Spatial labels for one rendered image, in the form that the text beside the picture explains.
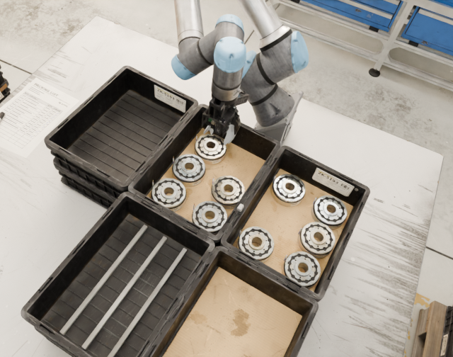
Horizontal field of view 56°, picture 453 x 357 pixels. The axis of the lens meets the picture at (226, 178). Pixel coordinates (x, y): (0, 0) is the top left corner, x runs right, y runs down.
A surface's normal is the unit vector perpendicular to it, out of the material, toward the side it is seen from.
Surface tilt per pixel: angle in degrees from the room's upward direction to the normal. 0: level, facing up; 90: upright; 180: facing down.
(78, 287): 0
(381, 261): 0
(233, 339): 0
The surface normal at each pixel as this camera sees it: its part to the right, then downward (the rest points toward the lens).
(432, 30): -0.42, 0.74
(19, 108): 0.11, -0.54
